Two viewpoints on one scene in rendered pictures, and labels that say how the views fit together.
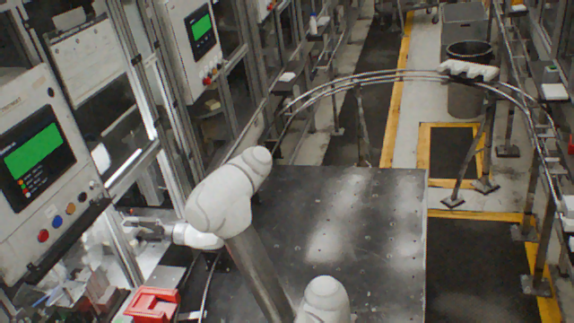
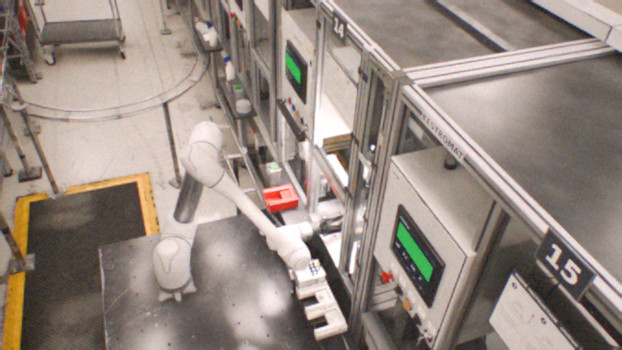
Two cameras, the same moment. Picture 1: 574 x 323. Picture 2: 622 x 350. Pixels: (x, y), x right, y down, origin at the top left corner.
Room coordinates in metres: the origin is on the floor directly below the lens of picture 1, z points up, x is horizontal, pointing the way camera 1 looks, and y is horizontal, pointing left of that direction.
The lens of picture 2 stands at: (2.73, -0.58, 2.75)
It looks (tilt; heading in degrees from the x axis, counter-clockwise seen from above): 41 degrees down; 138
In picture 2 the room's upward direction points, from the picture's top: 3 degrees clockwise
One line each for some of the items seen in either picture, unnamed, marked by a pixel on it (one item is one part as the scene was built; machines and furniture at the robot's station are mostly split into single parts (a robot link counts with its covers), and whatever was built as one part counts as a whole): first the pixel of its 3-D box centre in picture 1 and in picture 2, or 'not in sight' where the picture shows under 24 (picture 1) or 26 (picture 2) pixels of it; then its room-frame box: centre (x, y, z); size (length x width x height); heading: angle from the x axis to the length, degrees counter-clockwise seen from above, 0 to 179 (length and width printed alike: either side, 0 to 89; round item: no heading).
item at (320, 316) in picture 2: not in sight; (316, 302); (1.78, 0.36, 0.84); 0.36 x 0.14 x 0.10; 160
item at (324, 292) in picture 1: (326, 306); (170, 259); (1.16, -0.04, 0.85); 0.18 x 0.16 x 0.22; 141
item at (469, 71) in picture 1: (466, 73); not in sight; (2.90, -1.26, 0.84); 0.37 x 0.14 x 0.10; 38
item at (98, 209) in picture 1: (70, 234); (290, 118); (1.15, 0.70, 1.37); 0.36 x 0.04 x 0.04; 160
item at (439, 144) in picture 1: (451, 151); not in sight; (3.22, -1.32, 0.01); 1.00 x 0.55 x 0.01; 160
